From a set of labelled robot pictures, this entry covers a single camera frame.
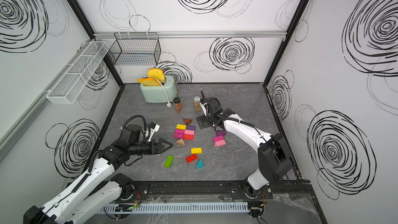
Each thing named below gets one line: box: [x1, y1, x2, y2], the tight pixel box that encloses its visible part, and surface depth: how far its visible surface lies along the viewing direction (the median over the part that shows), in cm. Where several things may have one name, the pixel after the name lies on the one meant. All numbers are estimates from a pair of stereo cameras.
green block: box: [164, 154, 175, 168], surface depth 84 cm
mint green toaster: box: [139, 75, 178, 104], surface depth 102 cm
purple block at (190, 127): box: [186, 124, 196, 132], surface depth 98 cm
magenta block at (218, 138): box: [212, 135, 224, 143], surface depth 93 cm
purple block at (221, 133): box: [216, 130, 227, 137], surface depth 95 cm
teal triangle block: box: [195, 158, 204, 170], surface depth 82 cm
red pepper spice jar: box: [173, 97, 183, 113], surface depth 101 cm
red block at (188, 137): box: [182, 134, 195, 141], surface depth 94 cm
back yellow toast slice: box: [147, 68, 166, 82], surface depth 101 cm
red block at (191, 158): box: [185, 153, 198, 164], surface depth 86 cm
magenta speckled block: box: [173, 131, 184, 139], surface depth 94 cm
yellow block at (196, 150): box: [190, 147, 203, 154], surface depth 88 cm
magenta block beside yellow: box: [175, 128, 186, 135], surface depth 96 cm
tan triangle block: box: [175, 137, 186, 147], surface depth 91 cm
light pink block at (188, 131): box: [184, 129, 195, 135], surface depth 96 cm
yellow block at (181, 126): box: [175, 123, 187, 131], surface depth 98 cm
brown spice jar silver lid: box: [193, 95, 202, 113], surface depth 100 cm
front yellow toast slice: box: [136, 77, 162, 87], surface depth 96 cm
